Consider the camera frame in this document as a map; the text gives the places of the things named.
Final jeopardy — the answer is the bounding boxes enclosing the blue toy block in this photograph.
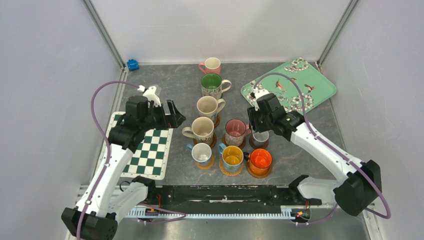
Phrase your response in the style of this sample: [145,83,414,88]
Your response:
[126,59,139,71]

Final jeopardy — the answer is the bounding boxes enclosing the blue patterned mug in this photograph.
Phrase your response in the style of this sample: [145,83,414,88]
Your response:
[186,143,212,162]

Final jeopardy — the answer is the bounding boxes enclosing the light orange wooden coaster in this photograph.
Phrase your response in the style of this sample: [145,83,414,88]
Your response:
[195,156,215,170]

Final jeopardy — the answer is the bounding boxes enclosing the green inside mug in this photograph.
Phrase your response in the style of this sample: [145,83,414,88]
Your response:
[200,73,232,100]

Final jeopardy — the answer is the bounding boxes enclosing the pink white mug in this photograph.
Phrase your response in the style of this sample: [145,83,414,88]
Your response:
[198,57,221,75]

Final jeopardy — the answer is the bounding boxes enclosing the orange mug black handle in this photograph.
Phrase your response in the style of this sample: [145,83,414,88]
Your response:
[243,148,273,175]

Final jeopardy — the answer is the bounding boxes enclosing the large cream mug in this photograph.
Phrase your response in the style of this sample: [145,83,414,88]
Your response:
[196,96,226,124]

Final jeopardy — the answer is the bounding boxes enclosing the brown ridged wooden coaster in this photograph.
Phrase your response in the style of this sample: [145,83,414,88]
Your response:
[247,163,272,179]

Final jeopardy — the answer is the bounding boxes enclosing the pink patterned mug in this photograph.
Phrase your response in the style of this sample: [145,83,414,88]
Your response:
[223,119,252,148]

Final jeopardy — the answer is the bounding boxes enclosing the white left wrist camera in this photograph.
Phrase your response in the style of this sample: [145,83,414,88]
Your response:
[142,85,162,107]

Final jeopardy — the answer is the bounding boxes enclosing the brown wooden saucer coaster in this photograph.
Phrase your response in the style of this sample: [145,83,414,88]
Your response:
[199,113,221,128]
[222,135,246,149]
[193,133,217,148]

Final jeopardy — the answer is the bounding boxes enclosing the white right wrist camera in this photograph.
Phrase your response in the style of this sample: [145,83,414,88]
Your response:
[249,88,270,111]

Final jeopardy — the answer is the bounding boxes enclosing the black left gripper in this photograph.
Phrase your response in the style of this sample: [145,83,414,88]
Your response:
[140,99,186,132]

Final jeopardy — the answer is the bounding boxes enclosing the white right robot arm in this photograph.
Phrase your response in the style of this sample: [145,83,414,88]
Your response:
[247,90,382,217]

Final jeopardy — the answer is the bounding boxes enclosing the yellow inside mug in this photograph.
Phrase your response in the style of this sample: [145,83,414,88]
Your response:
[218,143,244,173]

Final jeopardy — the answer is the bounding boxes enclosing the green white chessboard mat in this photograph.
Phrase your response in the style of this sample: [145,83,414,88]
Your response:
[120,128,173,180]

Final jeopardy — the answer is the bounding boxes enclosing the small white blue mug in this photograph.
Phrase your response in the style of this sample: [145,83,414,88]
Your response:
[251,131,270,146]

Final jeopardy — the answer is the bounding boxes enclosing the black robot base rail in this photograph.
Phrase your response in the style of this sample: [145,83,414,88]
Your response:
[139,185,322,215]

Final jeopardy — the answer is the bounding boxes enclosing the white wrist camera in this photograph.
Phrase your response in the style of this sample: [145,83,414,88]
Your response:
[142,85,162,107]
[249,88,270,111]

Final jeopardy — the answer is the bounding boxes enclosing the woven rattan coaster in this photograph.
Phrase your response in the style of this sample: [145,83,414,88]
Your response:
[219,158,244,177]

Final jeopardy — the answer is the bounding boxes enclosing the dark walnut wooden coaster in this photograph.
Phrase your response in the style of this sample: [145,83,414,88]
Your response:
[249,138,269,149]

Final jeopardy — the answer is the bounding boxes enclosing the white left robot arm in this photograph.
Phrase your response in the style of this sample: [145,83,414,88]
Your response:
[61,95,186,240]

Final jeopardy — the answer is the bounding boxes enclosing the white floral mug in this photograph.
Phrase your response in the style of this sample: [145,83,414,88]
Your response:
[181,117,215,141]

